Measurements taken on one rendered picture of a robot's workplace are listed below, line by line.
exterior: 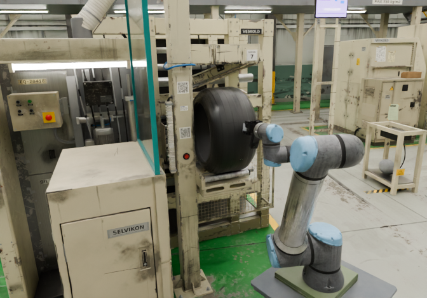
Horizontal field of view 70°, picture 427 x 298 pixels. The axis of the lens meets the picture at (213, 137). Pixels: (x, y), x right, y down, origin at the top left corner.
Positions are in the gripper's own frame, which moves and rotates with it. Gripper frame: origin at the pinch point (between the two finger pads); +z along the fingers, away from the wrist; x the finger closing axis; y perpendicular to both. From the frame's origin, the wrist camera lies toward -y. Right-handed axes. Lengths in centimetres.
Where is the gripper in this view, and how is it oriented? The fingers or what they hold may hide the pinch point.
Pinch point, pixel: (244, 131)
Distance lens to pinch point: 186.7
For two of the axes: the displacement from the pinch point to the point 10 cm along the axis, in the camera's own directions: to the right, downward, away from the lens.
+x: -9.4, 1.1, -3.3
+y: -0.7, -9.9, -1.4
